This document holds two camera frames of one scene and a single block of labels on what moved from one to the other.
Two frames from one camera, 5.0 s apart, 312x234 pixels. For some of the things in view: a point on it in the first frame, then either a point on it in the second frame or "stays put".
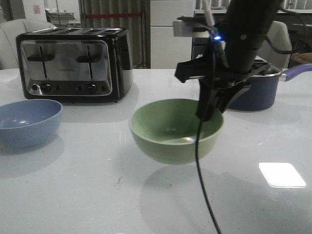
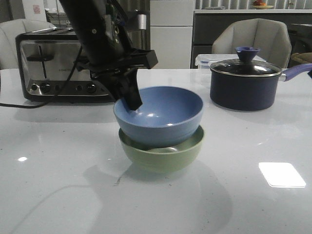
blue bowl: x=29 y=123 → x=169 y=116
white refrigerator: x=166 y=50 stays put
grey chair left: x=9 y=30 stays put
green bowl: x=165 y=130 → x=164 y=160
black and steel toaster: x=75 y=65 stays put
